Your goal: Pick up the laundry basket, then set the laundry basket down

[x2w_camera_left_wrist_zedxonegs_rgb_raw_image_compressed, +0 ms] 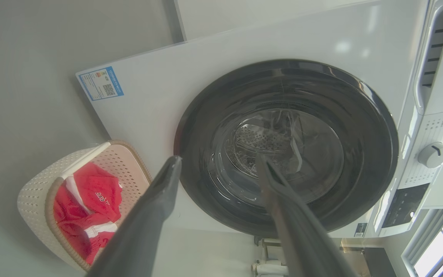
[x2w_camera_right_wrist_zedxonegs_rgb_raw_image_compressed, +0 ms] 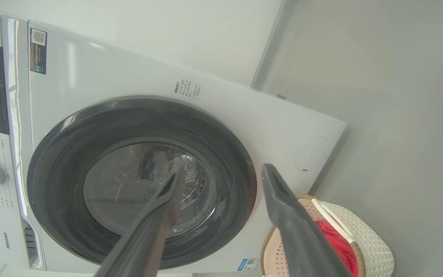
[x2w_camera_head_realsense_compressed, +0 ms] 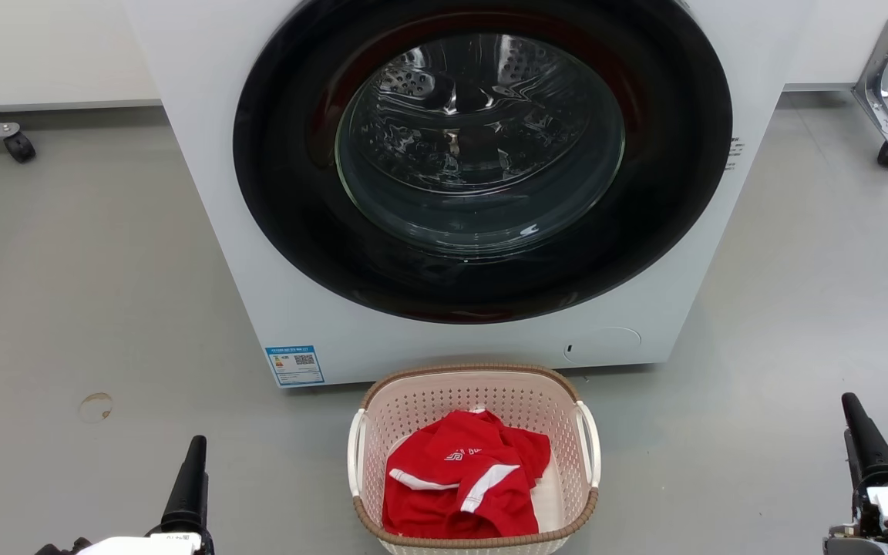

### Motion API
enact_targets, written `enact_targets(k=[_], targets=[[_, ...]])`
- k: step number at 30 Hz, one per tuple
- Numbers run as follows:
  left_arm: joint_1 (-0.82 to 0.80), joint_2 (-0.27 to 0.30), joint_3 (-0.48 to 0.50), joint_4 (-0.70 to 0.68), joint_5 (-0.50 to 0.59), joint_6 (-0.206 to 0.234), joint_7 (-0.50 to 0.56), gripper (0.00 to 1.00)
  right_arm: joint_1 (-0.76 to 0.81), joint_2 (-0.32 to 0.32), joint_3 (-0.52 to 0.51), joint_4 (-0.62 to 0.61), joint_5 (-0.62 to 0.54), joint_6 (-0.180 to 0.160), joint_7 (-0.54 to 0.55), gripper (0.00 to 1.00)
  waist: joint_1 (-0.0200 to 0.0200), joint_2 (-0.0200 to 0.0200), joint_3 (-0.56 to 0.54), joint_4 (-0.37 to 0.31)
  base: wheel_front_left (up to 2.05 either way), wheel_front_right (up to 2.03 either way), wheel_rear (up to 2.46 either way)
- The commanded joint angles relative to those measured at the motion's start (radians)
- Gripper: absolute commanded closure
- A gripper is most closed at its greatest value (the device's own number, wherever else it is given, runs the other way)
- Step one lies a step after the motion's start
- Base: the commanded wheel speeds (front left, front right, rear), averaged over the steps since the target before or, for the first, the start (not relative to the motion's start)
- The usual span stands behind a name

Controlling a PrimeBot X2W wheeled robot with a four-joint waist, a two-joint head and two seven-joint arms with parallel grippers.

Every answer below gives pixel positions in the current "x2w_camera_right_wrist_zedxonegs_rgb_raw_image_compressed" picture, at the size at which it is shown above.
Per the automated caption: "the blue energy label sticker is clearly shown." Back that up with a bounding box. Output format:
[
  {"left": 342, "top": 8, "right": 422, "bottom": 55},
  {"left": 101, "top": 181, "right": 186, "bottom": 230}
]
[{"left": 237, "top": 258, "right": 261, "bottom": 272}]

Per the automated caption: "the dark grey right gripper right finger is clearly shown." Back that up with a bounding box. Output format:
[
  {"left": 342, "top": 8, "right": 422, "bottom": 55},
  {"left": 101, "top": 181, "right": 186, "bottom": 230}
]
[{"left": 261, "top": 163, "right": 353, "bottom": 277}]

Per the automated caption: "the red and white garment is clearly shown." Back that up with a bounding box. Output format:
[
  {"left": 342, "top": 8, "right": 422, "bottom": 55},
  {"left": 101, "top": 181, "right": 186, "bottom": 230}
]
[{"left": 314, "top": 219, "right": 360, "bottom": 277}]

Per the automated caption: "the round white filter cover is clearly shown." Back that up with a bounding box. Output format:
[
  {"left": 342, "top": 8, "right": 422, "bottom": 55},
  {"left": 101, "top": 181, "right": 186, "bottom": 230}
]
[{"left": 294, "top": 136, "right": 330, "bottom": 173}]

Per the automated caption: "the white front-load washing machine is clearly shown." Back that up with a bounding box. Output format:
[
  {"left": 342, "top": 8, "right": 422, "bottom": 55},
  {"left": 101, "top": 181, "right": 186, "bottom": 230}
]
[{"left": 0, "top": 6, "right": 347, "bottom": 277}]

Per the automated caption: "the dark QR code sticker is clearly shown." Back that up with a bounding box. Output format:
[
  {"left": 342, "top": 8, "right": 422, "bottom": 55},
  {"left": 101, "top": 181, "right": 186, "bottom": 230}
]
[{"left": 29, "top": 28, "right": 48, "bottom": 75}]

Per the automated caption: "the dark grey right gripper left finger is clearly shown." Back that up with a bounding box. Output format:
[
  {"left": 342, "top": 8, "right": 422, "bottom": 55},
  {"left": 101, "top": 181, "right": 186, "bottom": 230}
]
[{"left": 94, "top": 166, "right": 186, "bottom": 277}]

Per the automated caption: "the white perforated laundry basket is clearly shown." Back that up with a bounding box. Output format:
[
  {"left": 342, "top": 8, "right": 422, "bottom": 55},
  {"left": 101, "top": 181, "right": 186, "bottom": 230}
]
[{"left": 260, "top": 194, "right": 395, "bottom": 277}]

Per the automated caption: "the round black washing machine door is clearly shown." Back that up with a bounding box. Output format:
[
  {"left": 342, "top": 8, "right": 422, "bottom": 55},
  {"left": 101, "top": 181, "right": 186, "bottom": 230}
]
[{"left": 27, "top": 96, "right": 258, "bottom": 270}]

